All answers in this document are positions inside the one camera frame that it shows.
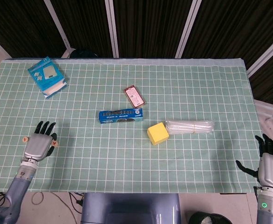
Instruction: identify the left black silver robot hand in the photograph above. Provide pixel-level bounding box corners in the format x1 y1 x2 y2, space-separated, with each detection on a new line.
23 121 58 162

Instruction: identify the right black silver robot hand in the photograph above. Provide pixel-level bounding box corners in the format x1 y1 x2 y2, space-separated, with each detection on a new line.
235 133 273 189

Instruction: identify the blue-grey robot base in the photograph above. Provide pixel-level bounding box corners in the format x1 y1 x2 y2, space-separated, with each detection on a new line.
80 193 182 224

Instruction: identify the tan rubber band loop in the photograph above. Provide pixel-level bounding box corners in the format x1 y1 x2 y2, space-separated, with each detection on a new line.
31 191 45 205

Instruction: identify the white metal rack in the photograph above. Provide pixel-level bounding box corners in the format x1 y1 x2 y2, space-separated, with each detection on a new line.
253 99 273 135

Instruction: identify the blue kitchen scale box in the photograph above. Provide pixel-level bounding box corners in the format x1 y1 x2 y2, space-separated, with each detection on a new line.
27 56 68 99

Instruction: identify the blue Oreo cookie box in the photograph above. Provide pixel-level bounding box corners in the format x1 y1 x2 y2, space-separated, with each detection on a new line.
98 108 143 125

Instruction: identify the black waste bin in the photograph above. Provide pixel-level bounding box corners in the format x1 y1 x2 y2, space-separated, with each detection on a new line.
188 211 232 224

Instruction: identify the green checked tablecloth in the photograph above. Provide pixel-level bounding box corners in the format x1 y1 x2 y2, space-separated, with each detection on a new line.
0 57 264 194

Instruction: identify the clear pack of straws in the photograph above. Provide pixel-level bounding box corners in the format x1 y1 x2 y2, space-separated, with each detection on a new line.
164 119 215 135

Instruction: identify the black chair back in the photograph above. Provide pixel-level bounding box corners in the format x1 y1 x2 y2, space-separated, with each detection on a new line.
70 48 99 58

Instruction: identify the red playing card box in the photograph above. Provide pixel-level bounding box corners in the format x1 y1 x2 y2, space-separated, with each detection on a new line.
123 85 146 108

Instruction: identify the yellow foam cube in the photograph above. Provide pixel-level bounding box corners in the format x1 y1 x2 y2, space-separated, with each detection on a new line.
147 122 170 147

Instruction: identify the brown floor cable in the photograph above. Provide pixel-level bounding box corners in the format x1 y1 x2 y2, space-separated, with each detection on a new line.
50 192 78 224

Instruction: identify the black cable with plug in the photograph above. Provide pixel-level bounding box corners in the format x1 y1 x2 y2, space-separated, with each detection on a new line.
68 191 85 213

